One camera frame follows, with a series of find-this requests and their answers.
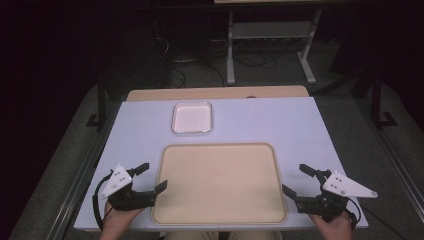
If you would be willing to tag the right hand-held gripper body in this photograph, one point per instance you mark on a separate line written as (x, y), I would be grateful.
(346, 188)

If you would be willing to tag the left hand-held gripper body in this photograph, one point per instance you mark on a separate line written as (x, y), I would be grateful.
(133, 198)

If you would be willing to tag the person's left hand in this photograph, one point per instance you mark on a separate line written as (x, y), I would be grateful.
(118, 218)

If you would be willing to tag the person's right hand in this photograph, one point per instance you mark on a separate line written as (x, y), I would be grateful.
(335, 226)

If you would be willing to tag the large beige tray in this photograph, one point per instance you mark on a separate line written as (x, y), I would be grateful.
(220, 183)

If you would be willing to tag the small white square tray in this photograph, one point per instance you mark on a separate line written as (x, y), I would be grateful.
(192, 117)

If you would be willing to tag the black metal stand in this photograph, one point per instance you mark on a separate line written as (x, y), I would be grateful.
(101, 106)
(377, 100)

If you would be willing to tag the white metal stand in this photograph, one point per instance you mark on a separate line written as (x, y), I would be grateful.
(271, 30)

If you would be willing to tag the aluminium rail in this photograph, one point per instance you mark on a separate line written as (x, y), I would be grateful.
(80, 186)
(396, 163)

